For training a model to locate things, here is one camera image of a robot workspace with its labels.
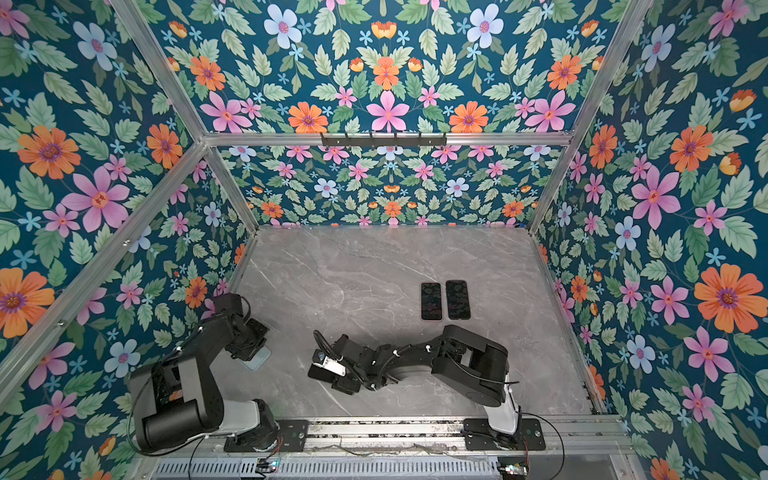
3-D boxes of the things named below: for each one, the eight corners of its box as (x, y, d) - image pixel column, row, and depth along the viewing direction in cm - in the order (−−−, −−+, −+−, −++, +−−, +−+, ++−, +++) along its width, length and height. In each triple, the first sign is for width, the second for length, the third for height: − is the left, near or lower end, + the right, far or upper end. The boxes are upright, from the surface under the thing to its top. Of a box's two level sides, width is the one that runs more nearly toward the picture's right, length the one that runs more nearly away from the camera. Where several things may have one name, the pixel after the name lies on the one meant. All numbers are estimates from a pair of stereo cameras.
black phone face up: (421, 320, 97) (422, 317, 95) (420, 285, 105) (420, 282, 104) (442, 320, 97) (443, 317, 95) (439, 285, 105) (440, 282, 104)
